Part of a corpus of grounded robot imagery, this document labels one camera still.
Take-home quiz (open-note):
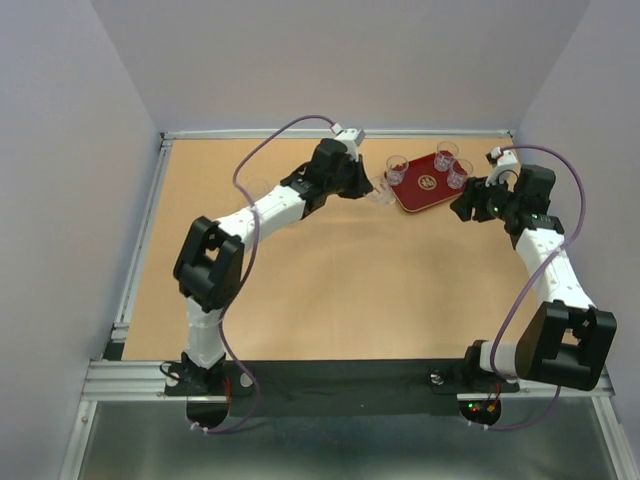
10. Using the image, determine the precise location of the metal front panel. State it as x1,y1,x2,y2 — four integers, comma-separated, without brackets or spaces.
60,397,639,479

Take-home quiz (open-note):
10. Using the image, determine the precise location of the red tray gold emblem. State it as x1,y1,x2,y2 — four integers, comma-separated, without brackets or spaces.
391,153,466,213

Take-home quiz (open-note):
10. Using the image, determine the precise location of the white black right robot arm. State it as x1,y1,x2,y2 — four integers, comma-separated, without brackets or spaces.
451,161,617,391

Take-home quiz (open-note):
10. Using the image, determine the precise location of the clear faceted glass five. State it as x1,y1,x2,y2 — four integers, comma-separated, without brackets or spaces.
434,141,459,172

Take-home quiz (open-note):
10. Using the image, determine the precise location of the clear faceted glass one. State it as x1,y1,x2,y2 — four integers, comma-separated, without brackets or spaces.
246,178,272,200

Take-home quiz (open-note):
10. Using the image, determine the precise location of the clear faceted glass four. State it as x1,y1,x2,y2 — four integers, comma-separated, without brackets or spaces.
385,155,409,186

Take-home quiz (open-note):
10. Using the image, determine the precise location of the aluminium front rail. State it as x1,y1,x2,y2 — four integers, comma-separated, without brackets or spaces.
81,360,615,402

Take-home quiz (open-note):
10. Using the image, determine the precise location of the clear faceted glass two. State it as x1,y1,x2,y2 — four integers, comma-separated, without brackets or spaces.
365,176,395,206

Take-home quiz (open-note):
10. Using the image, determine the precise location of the clear faceted glass three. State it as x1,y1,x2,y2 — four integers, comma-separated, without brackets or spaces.
446,158,474,190

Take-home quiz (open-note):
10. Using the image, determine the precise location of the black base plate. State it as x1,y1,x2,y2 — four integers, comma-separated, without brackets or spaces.
159,358,519,433

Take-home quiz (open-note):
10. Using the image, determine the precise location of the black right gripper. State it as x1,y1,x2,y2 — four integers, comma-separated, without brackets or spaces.
448,171,521,222

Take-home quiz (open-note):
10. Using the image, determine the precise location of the aluminium rail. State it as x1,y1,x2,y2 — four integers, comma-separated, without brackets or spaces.
100,137,173,361
81,360,615,402
160,128,516,141

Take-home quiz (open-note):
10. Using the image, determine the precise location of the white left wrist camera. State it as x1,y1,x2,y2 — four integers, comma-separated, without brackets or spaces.
330,123,366,148

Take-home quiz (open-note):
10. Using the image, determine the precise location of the aluminium left rail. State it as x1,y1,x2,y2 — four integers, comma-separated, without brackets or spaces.
100,137,173,361

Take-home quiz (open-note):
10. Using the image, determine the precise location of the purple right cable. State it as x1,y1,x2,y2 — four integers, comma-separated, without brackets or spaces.
462,144,585,432

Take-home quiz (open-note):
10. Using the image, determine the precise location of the aluminium back rail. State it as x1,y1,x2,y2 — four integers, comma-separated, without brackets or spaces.
160,128,516,141

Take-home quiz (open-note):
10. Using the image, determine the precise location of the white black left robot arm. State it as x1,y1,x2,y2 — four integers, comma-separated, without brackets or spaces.
169,128,373,394

